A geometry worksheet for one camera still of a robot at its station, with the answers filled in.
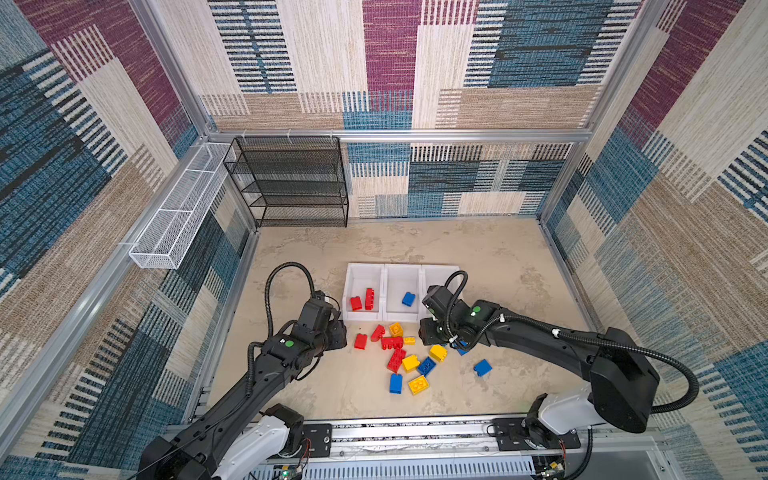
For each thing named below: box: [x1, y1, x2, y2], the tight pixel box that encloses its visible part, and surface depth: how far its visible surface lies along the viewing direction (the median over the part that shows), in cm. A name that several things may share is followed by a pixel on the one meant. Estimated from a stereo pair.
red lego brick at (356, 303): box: [350, 296, 363, 311], surface depth 98 cm
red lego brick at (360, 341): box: [354, 333, 368, 350], surface depth 91 cm
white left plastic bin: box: [342, 263, 385, 321], surface depth 98 cm
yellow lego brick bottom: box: [402, 354, 421, 373], surface depth 85 cm
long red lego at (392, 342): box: [381, 336, 404, 350], surface depth 89 cm
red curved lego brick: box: [370, 324, 385, 342], surface depth 91 cm
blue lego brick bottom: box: [417, 356, 437, 377], surface depth 86 cm
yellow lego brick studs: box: [389, 322, 404, 337], surface depth 90 cm
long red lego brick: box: [365, 288, 375, 311], surface depth 98 cm
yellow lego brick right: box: [430, 344, 449, 362], surface depth 87 cm
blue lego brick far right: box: [473, 358, 493, 377], surface depth 86 cm
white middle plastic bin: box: [383, 264, 423, 322], surface depth 98 cm
